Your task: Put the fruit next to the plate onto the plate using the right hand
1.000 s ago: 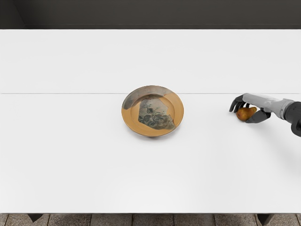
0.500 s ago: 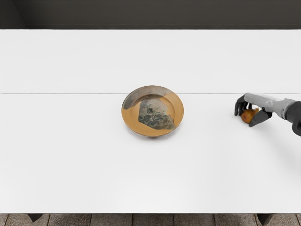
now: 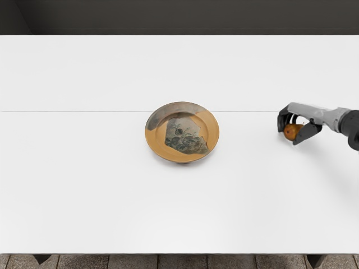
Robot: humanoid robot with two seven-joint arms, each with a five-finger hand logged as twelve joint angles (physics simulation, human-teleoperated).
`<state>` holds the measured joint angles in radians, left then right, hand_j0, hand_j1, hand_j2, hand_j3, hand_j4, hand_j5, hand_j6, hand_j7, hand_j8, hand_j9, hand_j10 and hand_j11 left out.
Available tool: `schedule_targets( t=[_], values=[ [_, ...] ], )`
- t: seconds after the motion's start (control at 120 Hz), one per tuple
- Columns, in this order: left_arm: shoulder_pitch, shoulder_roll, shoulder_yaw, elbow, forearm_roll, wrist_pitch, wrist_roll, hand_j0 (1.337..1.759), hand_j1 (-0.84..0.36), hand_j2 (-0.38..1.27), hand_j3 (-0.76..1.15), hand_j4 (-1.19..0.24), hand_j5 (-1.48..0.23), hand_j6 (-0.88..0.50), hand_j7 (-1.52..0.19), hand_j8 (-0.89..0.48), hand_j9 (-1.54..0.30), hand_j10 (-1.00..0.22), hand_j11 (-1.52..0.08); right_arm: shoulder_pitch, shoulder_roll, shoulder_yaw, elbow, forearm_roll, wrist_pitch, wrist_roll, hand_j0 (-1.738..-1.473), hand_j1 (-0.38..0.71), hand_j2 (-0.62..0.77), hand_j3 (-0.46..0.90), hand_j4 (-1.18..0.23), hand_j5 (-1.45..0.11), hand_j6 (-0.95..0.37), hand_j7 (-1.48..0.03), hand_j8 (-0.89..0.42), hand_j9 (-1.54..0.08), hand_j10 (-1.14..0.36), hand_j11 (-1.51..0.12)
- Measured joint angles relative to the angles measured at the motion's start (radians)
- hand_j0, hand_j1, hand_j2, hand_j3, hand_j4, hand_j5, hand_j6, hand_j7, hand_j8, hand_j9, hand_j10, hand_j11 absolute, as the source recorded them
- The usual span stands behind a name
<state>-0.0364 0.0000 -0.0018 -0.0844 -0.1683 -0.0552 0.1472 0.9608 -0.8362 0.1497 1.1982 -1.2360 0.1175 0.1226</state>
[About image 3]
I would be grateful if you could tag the brown pear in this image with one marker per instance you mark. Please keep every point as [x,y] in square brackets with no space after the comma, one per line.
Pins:
[291,131]

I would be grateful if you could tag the ochre plate with printed pattern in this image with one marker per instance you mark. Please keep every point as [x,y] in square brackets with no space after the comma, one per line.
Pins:
[181,132]

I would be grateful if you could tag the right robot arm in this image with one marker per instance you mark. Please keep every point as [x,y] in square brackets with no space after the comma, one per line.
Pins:
[352,126]

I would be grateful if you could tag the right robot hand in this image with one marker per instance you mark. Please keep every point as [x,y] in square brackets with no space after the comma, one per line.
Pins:
[311,112]

